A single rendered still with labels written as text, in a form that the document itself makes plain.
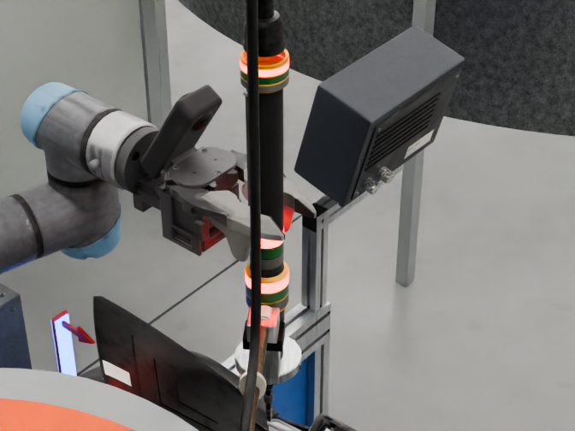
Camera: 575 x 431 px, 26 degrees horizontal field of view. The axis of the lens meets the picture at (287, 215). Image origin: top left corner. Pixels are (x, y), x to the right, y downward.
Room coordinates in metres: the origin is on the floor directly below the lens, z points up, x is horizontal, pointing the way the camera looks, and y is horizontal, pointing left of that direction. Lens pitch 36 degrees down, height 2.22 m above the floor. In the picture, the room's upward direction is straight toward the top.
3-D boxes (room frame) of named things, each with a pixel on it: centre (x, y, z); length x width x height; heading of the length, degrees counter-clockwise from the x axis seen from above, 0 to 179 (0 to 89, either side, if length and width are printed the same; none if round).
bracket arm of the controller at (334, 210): (1.68, -0.11, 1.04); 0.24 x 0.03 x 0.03; 140
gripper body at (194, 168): (1.04, 0.11, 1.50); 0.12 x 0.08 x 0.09; 50
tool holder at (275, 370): (0.96, 0.02, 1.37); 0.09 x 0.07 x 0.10; 175
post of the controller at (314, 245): (1.60, -0.04, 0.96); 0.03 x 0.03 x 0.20; 50
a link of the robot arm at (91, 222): (1.13, 0.24, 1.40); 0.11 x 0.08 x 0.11; 127
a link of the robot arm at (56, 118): (1.14, 0.23, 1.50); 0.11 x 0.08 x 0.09; 50
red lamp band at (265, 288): (0.97, 0.02, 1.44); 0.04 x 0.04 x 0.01
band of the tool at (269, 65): (0.97, 0.02, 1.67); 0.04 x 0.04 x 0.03
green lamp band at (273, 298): (0.97, 0.02, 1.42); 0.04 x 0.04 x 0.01
